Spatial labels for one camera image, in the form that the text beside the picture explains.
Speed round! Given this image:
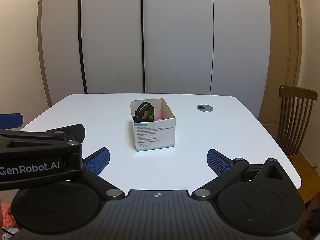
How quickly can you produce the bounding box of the white paper box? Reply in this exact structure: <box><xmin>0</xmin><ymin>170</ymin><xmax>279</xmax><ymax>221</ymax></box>
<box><xmin>130</xmin><ymin>98</ymin><xmax>176</xmax><ymax>152</ymax></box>

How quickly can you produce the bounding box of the grey table cable grommet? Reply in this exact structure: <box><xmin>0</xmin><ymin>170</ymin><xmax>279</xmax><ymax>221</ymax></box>
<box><xmin>197</xmin><ymin>105</ymin><xmax>214</xmax><ymax>113</ymax></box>

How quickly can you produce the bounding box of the red patterned cloth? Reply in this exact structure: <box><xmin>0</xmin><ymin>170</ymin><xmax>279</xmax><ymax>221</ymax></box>
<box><xmin>1</xmin><ymin>203</ymin><xmax>18</xmax><ymax>228</ymax></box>

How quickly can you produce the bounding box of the brown wooden door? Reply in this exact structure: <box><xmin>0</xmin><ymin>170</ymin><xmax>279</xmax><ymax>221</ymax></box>
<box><xmin>258</xmin><ymin>0</ymin><xmax>302</xmax><ymax>136</ymax></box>

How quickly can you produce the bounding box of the white wardrobe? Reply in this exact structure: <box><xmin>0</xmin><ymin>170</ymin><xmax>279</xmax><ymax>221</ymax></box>
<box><xmin>39</xmin><ymin>0</ymin><xmax>271</xmax><ymax>114</ymax></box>

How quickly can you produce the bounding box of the wooden chair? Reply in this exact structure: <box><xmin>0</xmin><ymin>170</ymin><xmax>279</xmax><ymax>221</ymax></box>
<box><xmin>276</xmin><ymin>85</ymin><xmax>318</xmax><ymax>156</ymax></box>

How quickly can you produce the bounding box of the black green wristwatch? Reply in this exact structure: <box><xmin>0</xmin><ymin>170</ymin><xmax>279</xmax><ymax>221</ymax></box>
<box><xmin>133</xmin><ymin>101</ymin><xmax>155</xmax><ymax>123</ymax></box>

